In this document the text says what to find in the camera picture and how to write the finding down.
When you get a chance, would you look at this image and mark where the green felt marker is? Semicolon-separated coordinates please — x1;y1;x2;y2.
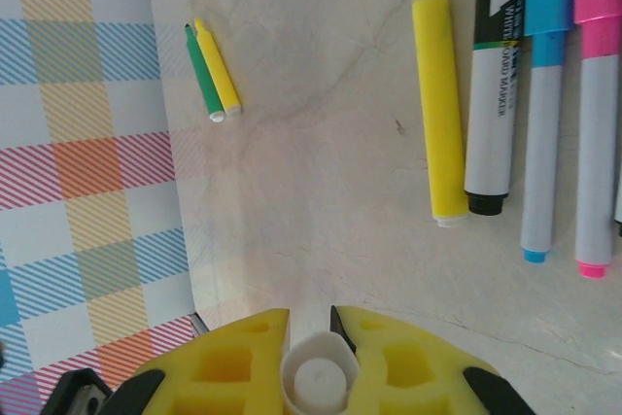
184;23;225;124

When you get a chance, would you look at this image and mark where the yellow highlighter pen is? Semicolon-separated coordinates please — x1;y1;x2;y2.
409;0;471;229

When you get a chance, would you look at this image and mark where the black-capped whiteboard marker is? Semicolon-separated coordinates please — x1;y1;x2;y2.
463;0;532;218

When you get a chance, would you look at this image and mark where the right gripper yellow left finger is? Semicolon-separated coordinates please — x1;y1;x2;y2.
114;307;292;415

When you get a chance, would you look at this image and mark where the yellow felt marker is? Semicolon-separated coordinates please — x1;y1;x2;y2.
192;17;243;119

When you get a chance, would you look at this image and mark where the light blue whiteboard pen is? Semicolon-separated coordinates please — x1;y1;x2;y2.
519;0;575;265

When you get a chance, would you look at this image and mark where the pink whiteboard pen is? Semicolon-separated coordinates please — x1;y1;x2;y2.
572;0;622;280

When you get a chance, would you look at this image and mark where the white marker cap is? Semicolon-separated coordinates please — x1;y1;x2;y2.
281;305;361;415

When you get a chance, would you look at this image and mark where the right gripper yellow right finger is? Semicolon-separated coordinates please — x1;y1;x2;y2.
329;305;536;415

